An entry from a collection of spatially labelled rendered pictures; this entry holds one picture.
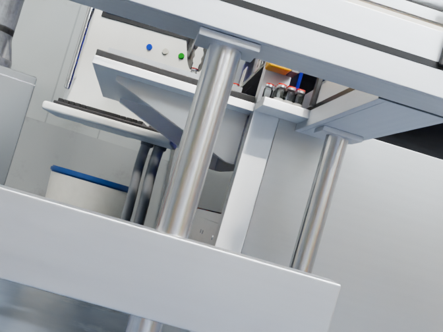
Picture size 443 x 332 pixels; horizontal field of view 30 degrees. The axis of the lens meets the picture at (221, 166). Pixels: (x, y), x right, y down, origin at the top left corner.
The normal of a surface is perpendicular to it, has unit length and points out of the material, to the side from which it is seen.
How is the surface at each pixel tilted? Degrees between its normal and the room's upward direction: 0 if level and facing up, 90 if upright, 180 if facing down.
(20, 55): 90
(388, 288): 90
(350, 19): 90
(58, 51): 90
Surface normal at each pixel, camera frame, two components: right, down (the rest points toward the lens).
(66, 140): 0.39, 0.05
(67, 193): -0.31, -0.08
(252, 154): 0.11, -0.04
